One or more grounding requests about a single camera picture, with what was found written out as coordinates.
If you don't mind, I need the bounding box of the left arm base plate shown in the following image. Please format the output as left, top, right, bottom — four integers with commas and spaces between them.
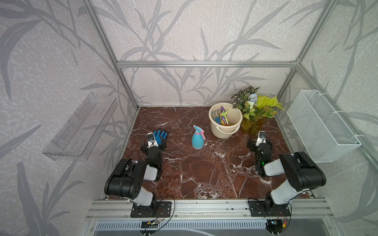
131, 201, 172, 218

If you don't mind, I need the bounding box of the clear acrylic wall shelf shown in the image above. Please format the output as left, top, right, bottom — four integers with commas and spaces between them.
42, 93, 118, 161

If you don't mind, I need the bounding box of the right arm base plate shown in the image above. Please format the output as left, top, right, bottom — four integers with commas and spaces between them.
248, 199, 291, 217

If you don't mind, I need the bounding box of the potted green plant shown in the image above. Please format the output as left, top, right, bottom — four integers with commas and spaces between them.
231, 86, 284, 135

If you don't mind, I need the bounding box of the blue fork yellow handle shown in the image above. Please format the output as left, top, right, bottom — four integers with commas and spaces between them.
211, 109, 221, 124

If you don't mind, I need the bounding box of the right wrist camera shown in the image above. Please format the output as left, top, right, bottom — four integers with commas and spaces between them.
256, 131, 267, 147

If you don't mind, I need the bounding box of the teal spray bottle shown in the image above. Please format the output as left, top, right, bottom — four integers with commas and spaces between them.
192, 125, 206, 149

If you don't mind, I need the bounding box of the white wire mesh basket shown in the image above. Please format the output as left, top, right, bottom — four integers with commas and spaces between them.
287, 90, 361, 163

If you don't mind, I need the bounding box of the cream plastic bucket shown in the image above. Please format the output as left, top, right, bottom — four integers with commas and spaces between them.
208, 102, 243, 139

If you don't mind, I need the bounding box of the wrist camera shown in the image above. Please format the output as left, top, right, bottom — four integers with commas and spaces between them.
147, 132, 158, 148
256, 131, 267, 147

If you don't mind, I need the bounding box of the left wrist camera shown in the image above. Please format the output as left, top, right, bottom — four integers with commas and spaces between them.
147, 132, 158, 148

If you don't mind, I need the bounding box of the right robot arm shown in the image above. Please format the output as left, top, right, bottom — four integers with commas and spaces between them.
247, 138, 326, 209

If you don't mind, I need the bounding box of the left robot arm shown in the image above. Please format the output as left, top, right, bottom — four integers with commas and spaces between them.
104, 138, 166, 211

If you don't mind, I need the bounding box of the blue gardening glove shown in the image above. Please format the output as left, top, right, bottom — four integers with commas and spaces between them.
153, 129, 168, 145

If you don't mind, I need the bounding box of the aluminium front rail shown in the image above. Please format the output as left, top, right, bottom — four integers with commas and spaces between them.
86, 198, 335, 221

